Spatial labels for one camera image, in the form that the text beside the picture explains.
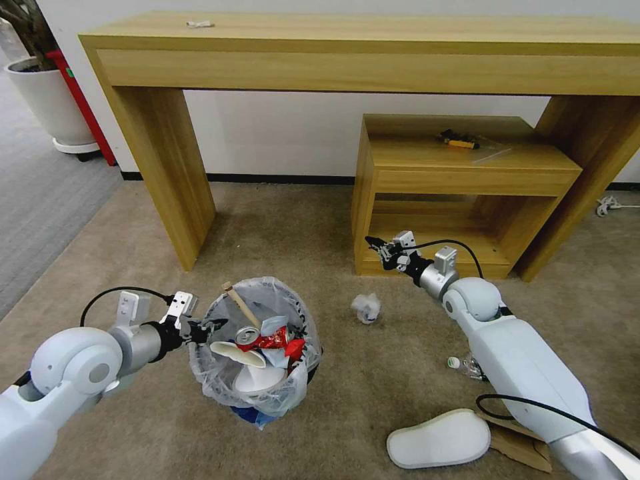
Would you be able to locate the red metal stand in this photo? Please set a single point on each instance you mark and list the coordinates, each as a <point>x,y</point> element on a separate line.
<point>85,110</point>

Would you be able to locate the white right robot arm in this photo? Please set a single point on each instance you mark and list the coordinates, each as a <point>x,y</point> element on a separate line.
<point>520,360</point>

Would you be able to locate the wooden stick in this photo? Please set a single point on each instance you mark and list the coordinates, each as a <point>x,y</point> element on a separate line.
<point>242,305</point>

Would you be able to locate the white plant pot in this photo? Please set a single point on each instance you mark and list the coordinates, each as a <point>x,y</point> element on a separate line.
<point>50,105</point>

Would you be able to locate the white wheeled pot base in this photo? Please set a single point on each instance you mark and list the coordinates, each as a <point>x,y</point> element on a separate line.
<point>75,147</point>

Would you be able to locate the white slipper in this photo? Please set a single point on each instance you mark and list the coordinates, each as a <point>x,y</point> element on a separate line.
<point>440,439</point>

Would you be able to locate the small crumpled white paper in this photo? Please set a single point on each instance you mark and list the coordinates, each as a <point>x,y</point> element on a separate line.
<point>199,23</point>

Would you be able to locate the yellow black tool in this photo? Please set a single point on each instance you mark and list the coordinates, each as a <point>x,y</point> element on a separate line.
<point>457,141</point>

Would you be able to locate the clear plastic bin liner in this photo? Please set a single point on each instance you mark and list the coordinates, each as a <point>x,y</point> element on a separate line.
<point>290,395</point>

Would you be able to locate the white paper cup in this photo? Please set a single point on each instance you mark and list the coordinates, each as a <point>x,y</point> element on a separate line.
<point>257,377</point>

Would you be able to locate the small wooden side table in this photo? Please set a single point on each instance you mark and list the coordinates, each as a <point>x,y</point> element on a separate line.
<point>425,165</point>

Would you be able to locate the red soda can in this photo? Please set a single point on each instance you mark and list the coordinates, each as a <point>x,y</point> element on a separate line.
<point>246,338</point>

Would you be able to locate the black mesh trash bin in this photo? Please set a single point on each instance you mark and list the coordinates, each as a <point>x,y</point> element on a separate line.
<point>309,350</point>

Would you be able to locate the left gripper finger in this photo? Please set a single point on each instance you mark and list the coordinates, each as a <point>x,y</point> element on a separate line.
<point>200,337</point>
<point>210,324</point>

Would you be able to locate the red crumpled wrapper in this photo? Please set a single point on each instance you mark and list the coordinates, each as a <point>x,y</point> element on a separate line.
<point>280,342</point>

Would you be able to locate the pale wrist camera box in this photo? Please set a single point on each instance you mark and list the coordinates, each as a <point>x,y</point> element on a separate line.
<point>181,306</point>
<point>404,240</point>

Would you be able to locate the crumpled white tissue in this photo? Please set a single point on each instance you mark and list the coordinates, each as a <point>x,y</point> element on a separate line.
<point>365,306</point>

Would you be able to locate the brown cardboard piece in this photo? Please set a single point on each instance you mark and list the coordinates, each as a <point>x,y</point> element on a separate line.
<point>520,445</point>

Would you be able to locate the brown plant trunk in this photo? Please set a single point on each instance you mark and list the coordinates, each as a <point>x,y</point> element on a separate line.
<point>30,30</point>

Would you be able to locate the grey blue crumpled paper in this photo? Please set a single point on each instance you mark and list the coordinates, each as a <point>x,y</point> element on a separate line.
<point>274,324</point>

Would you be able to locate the clear plastic bag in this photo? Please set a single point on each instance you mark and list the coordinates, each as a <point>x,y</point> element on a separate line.
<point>492,147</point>

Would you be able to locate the large wooden console table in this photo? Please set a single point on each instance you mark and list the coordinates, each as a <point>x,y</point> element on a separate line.
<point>320,60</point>

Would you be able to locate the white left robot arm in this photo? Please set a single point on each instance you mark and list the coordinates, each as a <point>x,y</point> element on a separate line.
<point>65,362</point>

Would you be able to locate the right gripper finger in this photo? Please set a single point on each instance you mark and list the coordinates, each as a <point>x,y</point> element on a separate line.
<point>384,245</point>
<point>392,261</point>

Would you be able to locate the crushed clear plastic bottle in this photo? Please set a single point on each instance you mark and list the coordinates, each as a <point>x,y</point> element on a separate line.
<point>465,367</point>

